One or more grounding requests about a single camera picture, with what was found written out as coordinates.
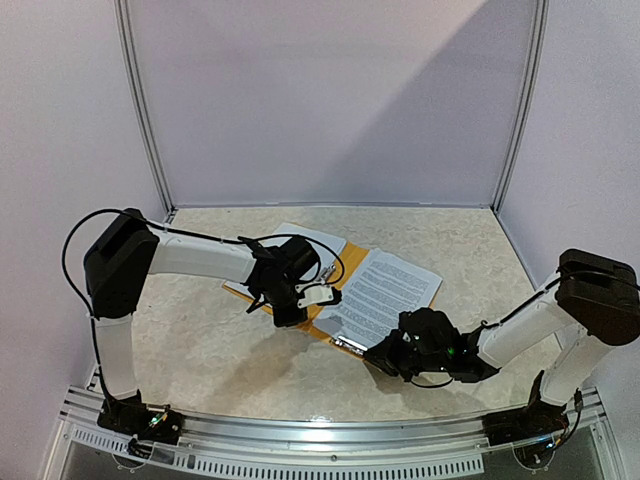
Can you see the chrome side folder clip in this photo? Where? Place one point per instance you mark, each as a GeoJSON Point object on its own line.
{"type": "Point", "coordinates": [349, 346]}

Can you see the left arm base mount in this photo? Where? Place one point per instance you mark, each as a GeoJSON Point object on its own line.
{"type": "Point", "coordinates": [146, 422]}

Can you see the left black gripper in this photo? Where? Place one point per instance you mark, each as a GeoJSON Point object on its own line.
{"type": "Point", "coordinates": [282, 320]}

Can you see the stack of printed papers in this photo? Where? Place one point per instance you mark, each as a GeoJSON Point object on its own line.
{"type": "Point", "coordinates": [381, 288]}

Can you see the left aluminium frame post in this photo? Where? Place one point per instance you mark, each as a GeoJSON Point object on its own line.
{"type": "Point", "coordinates": [140, 104]}

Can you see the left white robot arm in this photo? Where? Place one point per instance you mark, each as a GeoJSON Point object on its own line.
{"type": "Point", "coordinates": [131, 248]}

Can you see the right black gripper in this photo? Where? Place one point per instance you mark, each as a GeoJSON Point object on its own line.
{"type": "Point", "coordinates": [388, 357]}

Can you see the orange file folder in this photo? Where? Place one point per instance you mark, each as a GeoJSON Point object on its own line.
{"type": "Point", "coordinates": [348, 258]}

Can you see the chrome folder spring clip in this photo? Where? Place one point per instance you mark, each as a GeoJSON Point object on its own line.
{"type": "Point", "coordinates": [327, 274]}

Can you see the aluminium front rail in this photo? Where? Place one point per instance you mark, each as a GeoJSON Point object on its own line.
{"type": "Point", "coordinates": [222, 447]}

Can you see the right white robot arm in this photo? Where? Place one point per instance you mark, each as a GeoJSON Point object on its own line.
{"type": "Point", "coordinates": [595, 295]}

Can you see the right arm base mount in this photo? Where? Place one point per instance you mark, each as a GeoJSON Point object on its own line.
{"type": "Point", "coordinates": [535, 419]}

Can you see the right aluminium frame post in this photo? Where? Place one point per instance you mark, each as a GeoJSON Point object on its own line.
{"type": "Point", "coordinates": [530, 73]}

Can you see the aluminium frame post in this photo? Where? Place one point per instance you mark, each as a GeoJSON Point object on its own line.
{"type": "Point", "coordinates": [530, 73]}
{"type": "Point", "coordinates": [140, 104]}

